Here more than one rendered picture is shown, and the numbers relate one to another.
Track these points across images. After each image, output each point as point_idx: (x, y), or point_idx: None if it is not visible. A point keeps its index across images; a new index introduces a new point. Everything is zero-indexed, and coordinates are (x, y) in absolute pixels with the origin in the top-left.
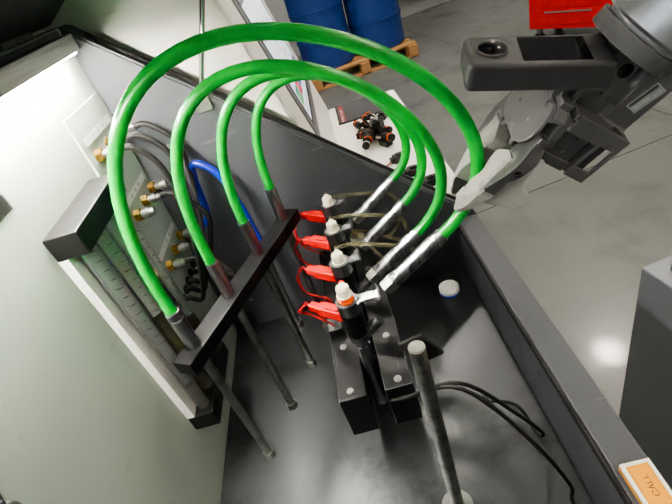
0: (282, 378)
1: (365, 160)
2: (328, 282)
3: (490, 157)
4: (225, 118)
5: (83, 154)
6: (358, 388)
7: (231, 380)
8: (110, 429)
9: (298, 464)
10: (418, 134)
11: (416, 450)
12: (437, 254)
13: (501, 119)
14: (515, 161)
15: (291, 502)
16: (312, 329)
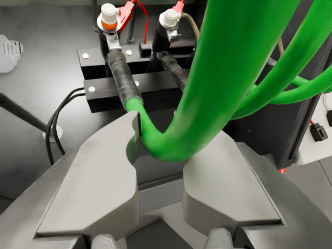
0: (150, 34)
1: (329, 53)
2: (194, 40)
3: (133, 173)
4: None
5: None
6: (87, 62)
7: (151, 3)
8: None
9: (89, 46)
10: (290, 42)
11: (91, 112)
12: (245, 137)
13: (243, 230)
14: (3, 243)
15: (65, 43)
16: None
